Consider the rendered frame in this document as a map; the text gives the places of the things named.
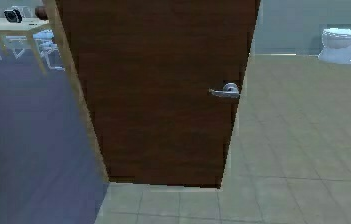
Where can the light wooden table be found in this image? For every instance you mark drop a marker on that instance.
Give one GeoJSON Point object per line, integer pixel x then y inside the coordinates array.
{"type": "Point", "coordinates": [13, 26]}

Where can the black round alarm clock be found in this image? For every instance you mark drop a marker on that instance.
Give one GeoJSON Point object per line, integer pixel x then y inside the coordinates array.
{"type": "Point", "coordinates": [13, 15]}

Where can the dark brown wooden door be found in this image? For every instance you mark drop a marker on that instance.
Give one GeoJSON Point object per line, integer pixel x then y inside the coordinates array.
{"type": "Point", "coordinates": [156, 100]}

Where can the dark brown round ball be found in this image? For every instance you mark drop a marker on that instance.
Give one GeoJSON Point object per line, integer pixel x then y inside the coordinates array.
{"type": "Point", "coordinates": [41, 12]}

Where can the white toilet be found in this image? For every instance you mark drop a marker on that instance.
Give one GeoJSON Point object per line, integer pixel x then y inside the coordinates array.
{"type": "Point", "coordinates": [341, 45]}

